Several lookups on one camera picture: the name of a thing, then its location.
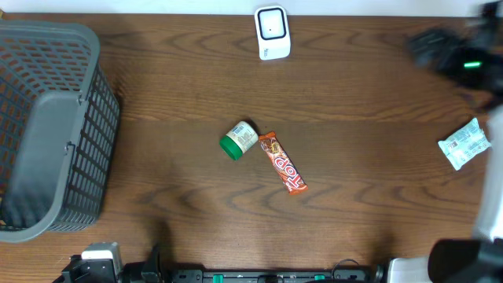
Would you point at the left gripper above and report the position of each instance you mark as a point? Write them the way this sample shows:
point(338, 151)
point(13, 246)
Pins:
point(152, 273)

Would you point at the teal wet wipes pack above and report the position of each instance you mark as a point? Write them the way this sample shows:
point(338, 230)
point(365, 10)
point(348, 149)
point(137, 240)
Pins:
point(464, 144)

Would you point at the orange chocolate bar wrapper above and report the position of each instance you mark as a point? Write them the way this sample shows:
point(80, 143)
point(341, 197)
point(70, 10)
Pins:
point(281, 162)

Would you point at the green lid white jar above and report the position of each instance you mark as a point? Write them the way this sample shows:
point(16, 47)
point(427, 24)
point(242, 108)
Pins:
point(238, 140)

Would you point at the white barcode scanner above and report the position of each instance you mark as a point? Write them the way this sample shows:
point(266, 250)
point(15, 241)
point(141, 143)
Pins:
point(271, 24)

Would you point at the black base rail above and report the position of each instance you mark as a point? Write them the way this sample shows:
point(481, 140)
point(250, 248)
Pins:
point(349, 274)

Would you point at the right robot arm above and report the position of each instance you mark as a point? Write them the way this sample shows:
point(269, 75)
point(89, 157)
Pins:
point(479, 258)

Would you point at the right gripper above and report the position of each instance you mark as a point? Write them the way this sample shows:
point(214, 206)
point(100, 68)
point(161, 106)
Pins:
point(455, 42)

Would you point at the grey plastic shopping basket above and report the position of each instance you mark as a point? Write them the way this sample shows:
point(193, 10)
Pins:
point(59, 119)

